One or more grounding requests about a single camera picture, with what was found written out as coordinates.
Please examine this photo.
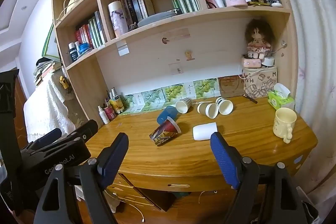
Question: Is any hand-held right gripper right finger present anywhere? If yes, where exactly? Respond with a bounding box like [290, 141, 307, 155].
[210, 132, 307, 224]

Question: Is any brown-haired rag doll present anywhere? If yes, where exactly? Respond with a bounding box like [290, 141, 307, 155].
[245, 18, 276, 60]

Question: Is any white cable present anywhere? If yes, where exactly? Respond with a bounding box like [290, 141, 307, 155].
[118, 200, 146, 223]

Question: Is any brown paper cup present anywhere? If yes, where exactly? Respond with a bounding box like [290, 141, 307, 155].
[197, 102, 219, 119]

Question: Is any white printed paper cup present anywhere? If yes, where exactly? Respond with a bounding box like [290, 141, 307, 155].
[215, 97, 234, 116]

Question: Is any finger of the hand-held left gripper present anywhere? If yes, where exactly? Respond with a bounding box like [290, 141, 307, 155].
[31, 128, 63, 148]
[62, 119, 98, 144]

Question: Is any white printed cylinder vase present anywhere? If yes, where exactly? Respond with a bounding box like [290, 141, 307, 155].
[108, 1, 129, 38]

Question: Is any wooden desk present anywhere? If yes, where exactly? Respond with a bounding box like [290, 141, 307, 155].
[83, 95, 319, 212]

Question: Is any white floral curtain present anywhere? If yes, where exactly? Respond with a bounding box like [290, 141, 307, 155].
[268, 0, 336, 198]

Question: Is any white grey paint card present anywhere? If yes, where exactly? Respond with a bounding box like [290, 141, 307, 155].
[117, 41, 130, 57]

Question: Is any yellow label bottle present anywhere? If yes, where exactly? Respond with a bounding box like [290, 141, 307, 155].
[110, 98, 125, 115]

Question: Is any brown printed card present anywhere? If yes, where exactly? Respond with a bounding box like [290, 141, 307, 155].
[218, 75, 245, 98]

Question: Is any grey round plate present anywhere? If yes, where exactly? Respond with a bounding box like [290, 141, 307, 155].
[138, 11, 177, 28]

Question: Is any green tissue pack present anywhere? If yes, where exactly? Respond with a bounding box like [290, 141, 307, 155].
[267, 83, 295, 110]

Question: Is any row of dark books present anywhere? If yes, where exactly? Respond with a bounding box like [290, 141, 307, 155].
[114, 0, 155, 26]

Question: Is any beige cloth bag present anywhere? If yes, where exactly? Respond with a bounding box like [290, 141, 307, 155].
[57, 0, 85, 20]

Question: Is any wooden bookshelf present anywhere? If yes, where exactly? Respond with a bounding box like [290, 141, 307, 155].
[49, 0, 300, 130]

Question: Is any red pen holder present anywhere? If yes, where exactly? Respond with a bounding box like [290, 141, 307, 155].
[103, 105, 117, 119]

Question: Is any blue plastic cup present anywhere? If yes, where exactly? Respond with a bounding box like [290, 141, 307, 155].
[157, 106, 179, 125]

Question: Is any pile of books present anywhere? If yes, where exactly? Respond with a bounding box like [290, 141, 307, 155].
[33, 58, 62, 87]

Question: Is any grey striped paper cup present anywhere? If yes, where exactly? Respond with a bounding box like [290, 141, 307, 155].
[175, 97, 193, 114]

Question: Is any white plastic bottle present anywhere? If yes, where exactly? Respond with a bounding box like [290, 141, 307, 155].
[98, 106, 110, 124]

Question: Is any plain white cup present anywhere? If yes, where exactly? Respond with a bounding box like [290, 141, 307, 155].
[193, 122, 218, 141]

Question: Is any colourful patterned paper cup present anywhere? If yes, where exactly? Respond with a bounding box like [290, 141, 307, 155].
[148, 119, 181, 147]

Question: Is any grape print card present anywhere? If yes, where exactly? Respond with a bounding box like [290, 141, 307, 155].
[161, 83, 185, 103]
[121, 93, 145, 115]
[141, 89, 167, 110]
[184, 78, 220, 100]

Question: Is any dark small bottle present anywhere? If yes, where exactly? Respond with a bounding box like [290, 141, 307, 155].
[68, 42, 80, 63]

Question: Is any row of red green books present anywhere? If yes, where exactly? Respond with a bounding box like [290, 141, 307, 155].
[75, 11, 108, 49]

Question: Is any white quilted cloth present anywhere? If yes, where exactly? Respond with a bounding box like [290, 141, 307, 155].
[23, 74, 76, 143]

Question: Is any green framed picture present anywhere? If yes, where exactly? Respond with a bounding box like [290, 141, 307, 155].
[42, 23, 61, 62]

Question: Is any beige printed storage box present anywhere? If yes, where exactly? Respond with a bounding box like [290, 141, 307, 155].
[242, 65, 278, 99]

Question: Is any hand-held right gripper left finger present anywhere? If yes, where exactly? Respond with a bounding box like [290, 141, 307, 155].
[34, 132, 130, 224]

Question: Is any pink small case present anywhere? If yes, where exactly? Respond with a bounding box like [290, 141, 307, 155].
[242, 56, 262, 68]

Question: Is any cream ceramic mug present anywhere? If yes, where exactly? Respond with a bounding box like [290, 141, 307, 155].
[272, 107, 297, 144]

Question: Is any blue round jar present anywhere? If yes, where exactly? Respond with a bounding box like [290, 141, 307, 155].
[79, 43, 93, 55]

